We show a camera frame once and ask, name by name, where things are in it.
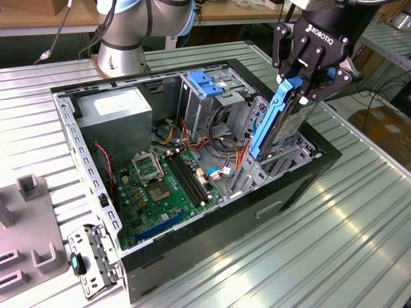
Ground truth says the hard disk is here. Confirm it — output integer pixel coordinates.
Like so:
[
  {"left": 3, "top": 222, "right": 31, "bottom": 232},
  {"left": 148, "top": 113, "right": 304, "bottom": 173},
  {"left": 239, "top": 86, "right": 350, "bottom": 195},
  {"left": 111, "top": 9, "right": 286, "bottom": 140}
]
[{"left": 249, "top": 76, "right": 318, "bottom": 160}]

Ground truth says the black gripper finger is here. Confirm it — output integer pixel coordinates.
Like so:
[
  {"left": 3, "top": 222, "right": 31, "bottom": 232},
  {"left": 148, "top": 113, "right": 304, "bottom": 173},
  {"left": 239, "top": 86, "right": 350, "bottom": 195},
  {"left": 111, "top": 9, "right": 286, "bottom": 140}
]
[
  {"left": 300, "top": 46, "right": 364, "bottom": 104},
  {"left": 272, "top": 22, "right": 314, "bottom": 80}
]

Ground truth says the grey metal drive cage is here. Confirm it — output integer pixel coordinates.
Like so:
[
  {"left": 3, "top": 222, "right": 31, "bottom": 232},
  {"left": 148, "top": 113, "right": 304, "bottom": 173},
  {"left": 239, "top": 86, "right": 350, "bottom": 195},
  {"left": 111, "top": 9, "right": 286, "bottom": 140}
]
[{"left": 176, "top": 65, "right": 258, "bottom": 142}]

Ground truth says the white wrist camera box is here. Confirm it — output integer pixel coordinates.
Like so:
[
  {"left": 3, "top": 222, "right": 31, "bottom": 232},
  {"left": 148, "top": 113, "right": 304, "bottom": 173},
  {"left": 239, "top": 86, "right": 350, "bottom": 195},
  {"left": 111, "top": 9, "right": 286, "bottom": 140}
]
[{"left": 287, "top": 0, "right": 335, "bottom": 12}]

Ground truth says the cardboard box on desk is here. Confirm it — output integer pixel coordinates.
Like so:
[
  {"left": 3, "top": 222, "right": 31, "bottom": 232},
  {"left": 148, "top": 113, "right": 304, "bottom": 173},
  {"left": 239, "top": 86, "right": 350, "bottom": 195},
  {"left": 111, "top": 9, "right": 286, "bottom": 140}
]
[{"left": 31, "top": 0, "right": 70, "bottom": 15}]

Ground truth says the metal socket cover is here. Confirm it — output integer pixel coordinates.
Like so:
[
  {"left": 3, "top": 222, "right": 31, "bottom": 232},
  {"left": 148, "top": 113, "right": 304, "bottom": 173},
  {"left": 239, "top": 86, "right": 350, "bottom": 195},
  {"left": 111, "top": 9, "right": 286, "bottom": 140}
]
[{"left": 131, "top": 152, "right": 164, "bottom": 185}]

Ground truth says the grey power supply unit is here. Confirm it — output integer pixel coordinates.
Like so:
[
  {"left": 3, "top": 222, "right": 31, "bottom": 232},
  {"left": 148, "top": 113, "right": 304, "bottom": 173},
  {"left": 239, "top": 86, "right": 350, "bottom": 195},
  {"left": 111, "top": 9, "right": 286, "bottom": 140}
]
[{"left": 76, "top": 86, "right": 153, "bottom": 164}]

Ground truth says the metal expansion bracket plate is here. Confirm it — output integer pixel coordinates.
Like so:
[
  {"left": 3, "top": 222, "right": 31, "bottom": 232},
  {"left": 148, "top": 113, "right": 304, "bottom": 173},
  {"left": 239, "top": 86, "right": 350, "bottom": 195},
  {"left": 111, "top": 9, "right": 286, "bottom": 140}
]
[{"left": 67, "top": 224, "right": 126, "bottom": 301}]

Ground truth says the grey metal disk bay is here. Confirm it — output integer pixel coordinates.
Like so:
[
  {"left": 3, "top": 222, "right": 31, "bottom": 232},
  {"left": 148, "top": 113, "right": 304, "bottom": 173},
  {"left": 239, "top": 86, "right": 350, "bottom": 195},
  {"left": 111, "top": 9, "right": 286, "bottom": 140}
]
[{"left": 229, "top": 137, "right": 324, "bottom": 200}]

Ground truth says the grey parts rack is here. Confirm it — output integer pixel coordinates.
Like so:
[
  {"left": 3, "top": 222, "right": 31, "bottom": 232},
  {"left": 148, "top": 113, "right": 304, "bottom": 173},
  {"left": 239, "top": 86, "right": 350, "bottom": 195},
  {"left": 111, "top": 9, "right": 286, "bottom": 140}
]
[{"left": 0, "top": 175, "right": 70, "bottom": 295}]

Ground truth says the long wooden desk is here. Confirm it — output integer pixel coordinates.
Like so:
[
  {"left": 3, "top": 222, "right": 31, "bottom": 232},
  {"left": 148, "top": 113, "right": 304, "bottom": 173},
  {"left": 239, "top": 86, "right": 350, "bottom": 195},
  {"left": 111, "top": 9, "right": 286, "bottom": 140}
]
[{"left": 0, "top": 0, "right": 386, "bottom": 36}]

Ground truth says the green motherboard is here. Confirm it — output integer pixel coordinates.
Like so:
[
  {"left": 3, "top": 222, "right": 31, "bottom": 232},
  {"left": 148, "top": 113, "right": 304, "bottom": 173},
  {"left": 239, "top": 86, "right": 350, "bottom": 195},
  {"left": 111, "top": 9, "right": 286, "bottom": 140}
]
[{"left": 112, "top": 149, "right": 225, "bottom": 251}]

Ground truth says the silver metal cylinder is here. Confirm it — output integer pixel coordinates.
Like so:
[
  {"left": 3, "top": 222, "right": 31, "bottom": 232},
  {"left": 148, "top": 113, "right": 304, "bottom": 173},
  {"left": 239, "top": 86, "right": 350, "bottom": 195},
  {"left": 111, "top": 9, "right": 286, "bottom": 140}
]
[{"left": 391, "top": 12, "right": 411, "bottom": 30}]

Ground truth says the brown cardboard floor box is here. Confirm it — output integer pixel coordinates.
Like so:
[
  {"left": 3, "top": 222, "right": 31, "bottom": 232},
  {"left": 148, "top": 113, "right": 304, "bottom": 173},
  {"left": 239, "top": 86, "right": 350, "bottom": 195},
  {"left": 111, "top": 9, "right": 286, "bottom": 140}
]
[{"left": 348, "top": 107, "right": 411, "bottom": 167}]

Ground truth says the blue expansion slot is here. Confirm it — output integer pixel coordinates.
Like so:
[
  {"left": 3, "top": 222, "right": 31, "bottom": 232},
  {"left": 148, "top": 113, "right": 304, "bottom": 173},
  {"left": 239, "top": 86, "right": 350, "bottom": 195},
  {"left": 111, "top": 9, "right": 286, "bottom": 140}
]
[{"left": 134, "top": 210, "right": 186, "bottom": 243}]

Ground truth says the blue wire white plug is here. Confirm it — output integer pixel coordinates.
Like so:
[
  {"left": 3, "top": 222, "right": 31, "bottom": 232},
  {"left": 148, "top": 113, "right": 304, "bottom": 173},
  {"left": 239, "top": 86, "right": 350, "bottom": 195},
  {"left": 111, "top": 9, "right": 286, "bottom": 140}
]
[{"left": 205, "top": 166, "right": 232, "bottom": 182}]

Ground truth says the black RAM slot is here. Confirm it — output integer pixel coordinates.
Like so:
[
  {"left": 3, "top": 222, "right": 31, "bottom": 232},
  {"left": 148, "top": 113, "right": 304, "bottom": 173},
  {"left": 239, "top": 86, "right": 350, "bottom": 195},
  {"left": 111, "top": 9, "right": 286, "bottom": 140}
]
[
  {"left": 173, "top": 151, "right": 209, "bottom": 203},
  {"left": 165, "top": 153, "right": 202, "bottom": 208}
]

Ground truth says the black open PC case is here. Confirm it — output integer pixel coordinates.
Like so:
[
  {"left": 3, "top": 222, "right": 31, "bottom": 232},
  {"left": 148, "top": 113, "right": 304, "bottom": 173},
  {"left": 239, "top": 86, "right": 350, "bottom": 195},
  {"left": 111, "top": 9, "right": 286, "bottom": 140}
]
[{"left": 49, "top": 58, "right": 343, "bottom": 304}]

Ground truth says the CPU socket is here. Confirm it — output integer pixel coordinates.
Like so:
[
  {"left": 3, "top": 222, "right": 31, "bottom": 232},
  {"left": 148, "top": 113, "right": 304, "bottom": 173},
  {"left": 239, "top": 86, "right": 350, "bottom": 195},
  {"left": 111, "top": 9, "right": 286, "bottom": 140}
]
[{"left": 146, "top": 181, "right": 173, "bottom": 203}]

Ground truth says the metal slat side table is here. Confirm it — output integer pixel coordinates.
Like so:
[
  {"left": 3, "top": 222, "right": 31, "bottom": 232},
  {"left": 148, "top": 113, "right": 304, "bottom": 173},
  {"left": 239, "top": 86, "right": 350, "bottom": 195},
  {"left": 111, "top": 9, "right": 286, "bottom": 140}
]
[{"left": 353, "top": 24, "right": 411, "bottom": 97}]

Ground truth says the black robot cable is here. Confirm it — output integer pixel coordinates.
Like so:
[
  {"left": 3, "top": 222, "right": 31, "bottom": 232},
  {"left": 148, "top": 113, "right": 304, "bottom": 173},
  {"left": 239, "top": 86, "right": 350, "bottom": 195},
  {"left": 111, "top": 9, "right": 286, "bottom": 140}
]
[{"left": 33, "top": 0, "right": 118, "bottom": 65}]

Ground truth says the blue plastic drive latch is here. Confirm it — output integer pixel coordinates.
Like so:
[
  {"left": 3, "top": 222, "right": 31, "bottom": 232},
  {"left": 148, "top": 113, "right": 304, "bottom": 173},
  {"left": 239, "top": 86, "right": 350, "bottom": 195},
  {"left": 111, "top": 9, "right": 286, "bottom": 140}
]
[{"left": 187, "top": 71, "right": 225, "bottom": 99}]

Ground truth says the orange black wire bundle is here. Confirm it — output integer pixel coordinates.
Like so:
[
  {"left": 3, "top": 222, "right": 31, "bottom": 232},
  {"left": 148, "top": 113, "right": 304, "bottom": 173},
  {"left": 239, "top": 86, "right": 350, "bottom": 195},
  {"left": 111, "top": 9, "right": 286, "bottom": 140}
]
[{"left": 150, "top": 118, "right": 254, "bottom": 174}]

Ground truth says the black latch blue stripe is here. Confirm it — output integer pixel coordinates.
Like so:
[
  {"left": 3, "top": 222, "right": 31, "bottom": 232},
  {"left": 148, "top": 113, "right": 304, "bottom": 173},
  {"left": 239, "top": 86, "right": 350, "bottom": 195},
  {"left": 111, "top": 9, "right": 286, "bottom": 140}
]
[{"left": 69, "top": 252, "right": 87, "bottom": 277}]

